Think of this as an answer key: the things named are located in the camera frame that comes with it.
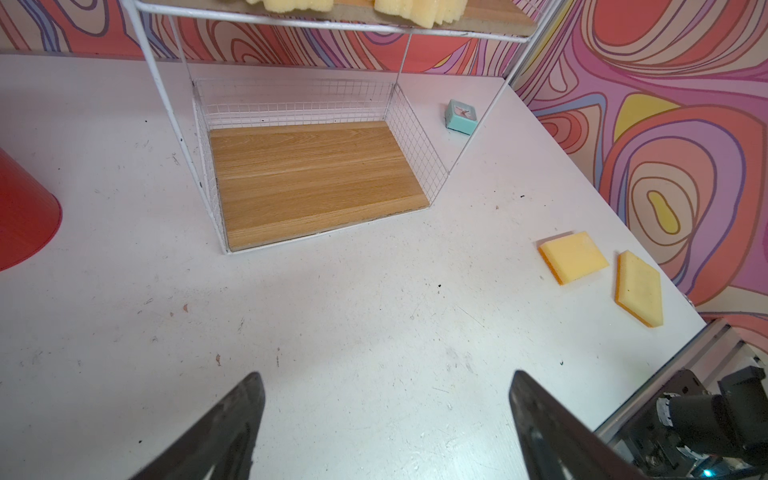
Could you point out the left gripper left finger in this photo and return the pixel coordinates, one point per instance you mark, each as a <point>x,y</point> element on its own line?
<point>221,443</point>

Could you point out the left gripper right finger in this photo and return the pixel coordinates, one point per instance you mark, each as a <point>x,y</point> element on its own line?
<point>554,443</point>

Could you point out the yellow pink smiley sponge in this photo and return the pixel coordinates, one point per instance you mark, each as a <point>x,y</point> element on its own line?
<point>424,13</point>

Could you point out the yellow sponge near right edge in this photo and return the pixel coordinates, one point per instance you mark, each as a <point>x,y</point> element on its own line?
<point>638,290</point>

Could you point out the yellow rectangular sponge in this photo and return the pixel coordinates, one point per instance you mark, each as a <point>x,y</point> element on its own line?
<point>572,257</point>

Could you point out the red cylindrical cup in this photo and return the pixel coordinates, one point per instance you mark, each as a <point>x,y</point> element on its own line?
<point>30,214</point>

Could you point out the mint square alarm clock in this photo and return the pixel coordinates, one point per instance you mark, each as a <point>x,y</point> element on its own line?
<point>460,117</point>

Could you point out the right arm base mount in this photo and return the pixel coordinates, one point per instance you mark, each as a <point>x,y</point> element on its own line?
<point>684,431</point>

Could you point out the white wire wooden shelf rack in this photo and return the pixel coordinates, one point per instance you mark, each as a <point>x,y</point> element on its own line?
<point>285,158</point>

